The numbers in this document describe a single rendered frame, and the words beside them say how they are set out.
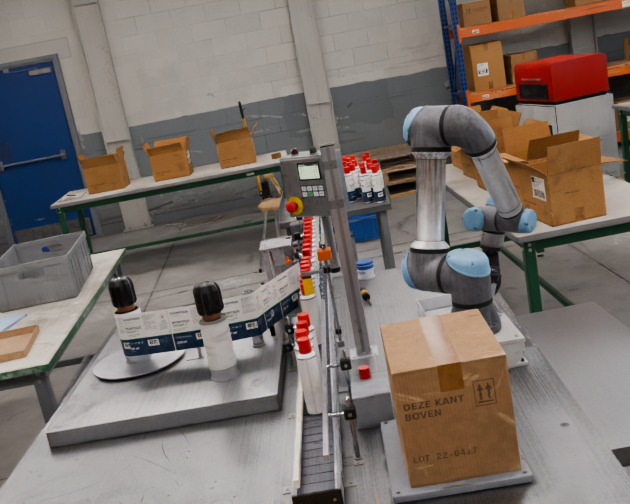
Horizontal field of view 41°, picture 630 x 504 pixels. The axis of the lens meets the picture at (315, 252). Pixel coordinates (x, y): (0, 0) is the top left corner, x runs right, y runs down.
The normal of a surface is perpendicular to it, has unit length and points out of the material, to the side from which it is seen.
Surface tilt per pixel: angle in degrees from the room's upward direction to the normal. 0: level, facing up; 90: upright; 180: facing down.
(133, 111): 90
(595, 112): 90
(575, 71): 90
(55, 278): 90
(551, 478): 0
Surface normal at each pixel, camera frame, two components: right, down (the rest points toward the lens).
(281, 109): 0.07, 0.24
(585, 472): -0.18, -0.95
